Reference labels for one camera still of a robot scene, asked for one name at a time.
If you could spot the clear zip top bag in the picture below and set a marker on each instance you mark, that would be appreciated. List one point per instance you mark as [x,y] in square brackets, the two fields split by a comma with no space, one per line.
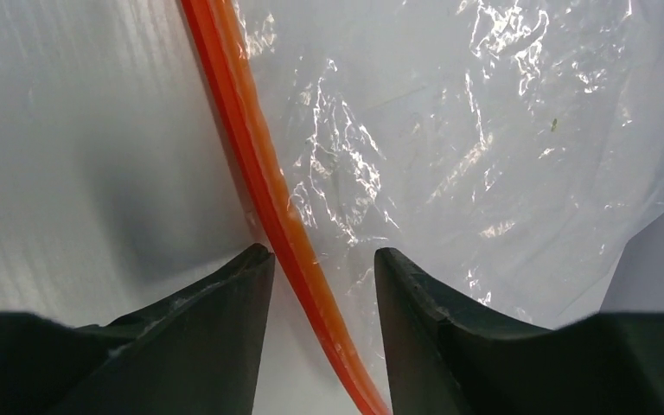
[511,148]

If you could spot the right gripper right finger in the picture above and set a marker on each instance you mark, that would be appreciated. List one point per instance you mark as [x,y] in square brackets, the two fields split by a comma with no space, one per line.
[446,353]

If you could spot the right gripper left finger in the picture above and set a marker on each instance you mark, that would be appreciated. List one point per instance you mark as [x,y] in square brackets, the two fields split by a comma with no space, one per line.
[196,351]

